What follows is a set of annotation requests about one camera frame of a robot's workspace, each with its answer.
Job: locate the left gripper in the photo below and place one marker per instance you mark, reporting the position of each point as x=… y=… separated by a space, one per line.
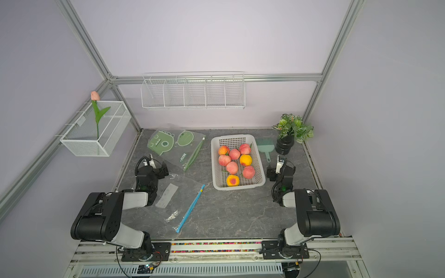
x=159 y=171

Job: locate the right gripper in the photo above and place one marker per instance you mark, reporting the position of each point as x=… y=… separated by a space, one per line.
x=274 y=174

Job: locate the green printed zip-top bag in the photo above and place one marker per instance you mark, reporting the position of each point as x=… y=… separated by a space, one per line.
x=179 y=147

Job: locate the pink peach with leaf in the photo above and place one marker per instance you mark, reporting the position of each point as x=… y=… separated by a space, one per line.
x=224 y=160

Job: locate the orange-red peach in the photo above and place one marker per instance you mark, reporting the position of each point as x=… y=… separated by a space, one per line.
x=223 y=150

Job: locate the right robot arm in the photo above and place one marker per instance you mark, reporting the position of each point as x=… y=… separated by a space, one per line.
x=316 y=215

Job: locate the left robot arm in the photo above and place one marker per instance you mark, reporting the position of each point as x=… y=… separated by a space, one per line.
x=99 y=219

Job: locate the red peach front right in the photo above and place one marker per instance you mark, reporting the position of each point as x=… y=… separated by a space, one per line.
x=248 y=172

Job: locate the red peach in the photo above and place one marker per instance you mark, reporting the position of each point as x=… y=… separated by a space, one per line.
x=245 y=149
x=248 y=172

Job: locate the clear blue-zipper bag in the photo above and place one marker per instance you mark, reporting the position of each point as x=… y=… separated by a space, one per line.
x=176 y=199

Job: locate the yellow peach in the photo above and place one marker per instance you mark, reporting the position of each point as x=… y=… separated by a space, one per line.
x=245 y=160

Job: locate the red peach back right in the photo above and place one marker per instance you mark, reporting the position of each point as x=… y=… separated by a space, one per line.
x=245 y=149

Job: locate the yellow-red peach front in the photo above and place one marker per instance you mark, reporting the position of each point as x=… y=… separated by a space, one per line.
x=232 y=180

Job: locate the green dustpan scoop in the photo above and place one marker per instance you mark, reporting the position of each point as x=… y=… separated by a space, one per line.
x=266 y=146

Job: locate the potted green plant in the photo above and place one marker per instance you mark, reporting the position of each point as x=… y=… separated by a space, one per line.
x=291 y=129

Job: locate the white plastic basket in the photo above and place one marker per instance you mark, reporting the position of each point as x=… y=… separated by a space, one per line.
x=219 y=173

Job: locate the pink artificial tulip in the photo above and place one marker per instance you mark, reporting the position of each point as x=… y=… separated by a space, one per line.
x=99 y=113

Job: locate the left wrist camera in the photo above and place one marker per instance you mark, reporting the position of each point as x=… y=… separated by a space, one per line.
x=148 y=161

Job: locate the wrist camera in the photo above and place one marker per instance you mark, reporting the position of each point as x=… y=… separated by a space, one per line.
x=148 y=161
x=281 y=163

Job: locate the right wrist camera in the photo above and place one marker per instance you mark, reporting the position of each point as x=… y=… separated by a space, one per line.
x=281 y=163

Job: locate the white mesh wall basket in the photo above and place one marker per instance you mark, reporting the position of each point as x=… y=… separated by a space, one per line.
x=81 y=137

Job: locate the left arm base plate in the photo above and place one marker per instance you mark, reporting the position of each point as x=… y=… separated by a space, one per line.
x=159 y=251

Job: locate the white wire wall shelf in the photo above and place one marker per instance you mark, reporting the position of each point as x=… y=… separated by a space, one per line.
x=193 y=90

